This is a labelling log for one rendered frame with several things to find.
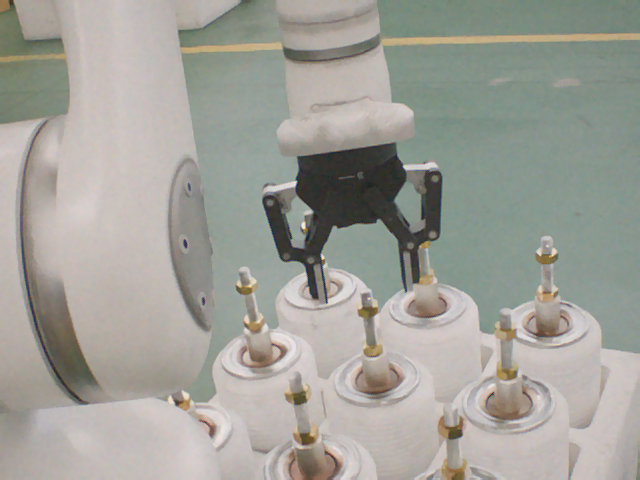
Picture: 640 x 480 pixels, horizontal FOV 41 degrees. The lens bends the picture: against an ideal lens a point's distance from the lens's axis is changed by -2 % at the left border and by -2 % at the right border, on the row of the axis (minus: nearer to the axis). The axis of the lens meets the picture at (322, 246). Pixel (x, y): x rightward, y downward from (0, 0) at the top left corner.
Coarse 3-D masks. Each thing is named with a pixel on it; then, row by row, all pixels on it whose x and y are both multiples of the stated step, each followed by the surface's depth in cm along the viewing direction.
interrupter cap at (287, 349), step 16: (240, 336) 83; (272, 336) 82; (288, 336) 82; (224, 352) 81; (240, 352) 81; (288, 352) 80; (224, 368) 79; (240, 368) 79; (256, 368) 78; (272, 368) 78; (288, 368) 78
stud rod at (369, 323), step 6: (366, 288) 71; (360, 294) 71; (366, 294) 70; (366, 300) 71; (366, 306) 71; (366, 318) 71; (372, 318) 71; (366, 324) 72; (372, 324) 72; (366, 330) 72; (372, 330) 72; (366, 336) 72; (372, 336) 72; (366, 342) 73; (372, 342) 72
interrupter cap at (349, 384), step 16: (352, 368) 76; (400, 368) 75; (416, 368) 75; (336, 384) 74; (352, 384) 74; (400, 384) 73; (416, 384) 73; (352, 400) 72; (368, 400) 72; (384, 400) 72; (400, 400) 72
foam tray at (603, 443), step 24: (480, 336) 91; (600, 360) 84; (624, 360) 83; (600, 384) 85; (624, 384) 80; (600, 408) 78; (624, 408) 77; (576, 432) 75; (600, 432) 75; (624, 432) 77; (264, 456) 79; (576, 456) 75; (600, 456) 72; (624, 456) 80
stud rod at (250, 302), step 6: (240, 270) 76; (246, 270) 76; (240, 276) 76; (246, 276) 76; (240, 282) 77; (246, 282) 76; (252, 294) 77; (246, 300) 77; (252, 300) 77; (246, 306) 78; (252, 306) 78; (252, 312) 78; (252, 318) 78; (258, 330) 79
